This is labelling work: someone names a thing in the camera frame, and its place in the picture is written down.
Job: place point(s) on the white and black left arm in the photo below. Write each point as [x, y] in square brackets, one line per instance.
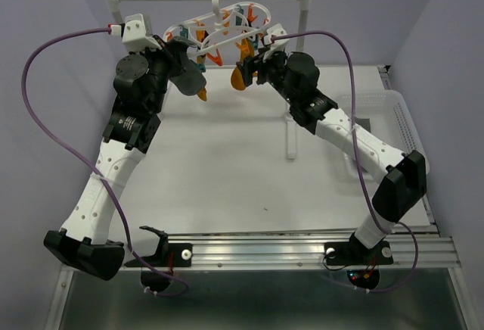
[82, 242]

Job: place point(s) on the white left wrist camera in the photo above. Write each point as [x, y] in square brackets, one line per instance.
[136, 33]

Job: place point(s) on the white plastic basket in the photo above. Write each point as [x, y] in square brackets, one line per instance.
[391, 122]

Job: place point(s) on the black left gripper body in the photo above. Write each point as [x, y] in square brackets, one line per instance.
[159, 66]

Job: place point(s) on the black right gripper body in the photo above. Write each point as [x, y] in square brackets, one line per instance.
[273, 73]

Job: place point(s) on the aluminium mounting rail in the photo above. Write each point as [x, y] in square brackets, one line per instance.
[277, 281]

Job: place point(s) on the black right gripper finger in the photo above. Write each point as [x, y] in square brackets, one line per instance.
[261, 58]
[249, 66]

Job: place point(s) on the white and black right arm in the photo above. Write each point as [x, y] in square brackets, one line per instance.
[401, 177]

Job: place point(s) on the grey sock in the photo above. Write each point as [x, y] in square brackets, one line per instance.
[185, 74]
[365, 123]

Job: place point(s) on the white clip hanger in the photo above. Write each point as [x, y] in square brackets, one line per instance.
[222, 26]

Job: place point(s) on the orange clothes peg right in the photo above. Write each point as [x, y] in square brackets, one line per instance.
[215, 58]

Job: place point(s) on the teal clothes peg right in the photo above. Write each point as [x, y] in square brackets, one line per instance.
[255, 41]

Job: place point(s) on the teal clothes peg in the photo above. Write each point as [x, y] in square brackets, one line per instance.
[201, 67]
[255, 41]

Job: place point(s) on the orange brown sock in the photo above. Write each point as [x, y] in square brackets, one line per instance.
[202, 94]

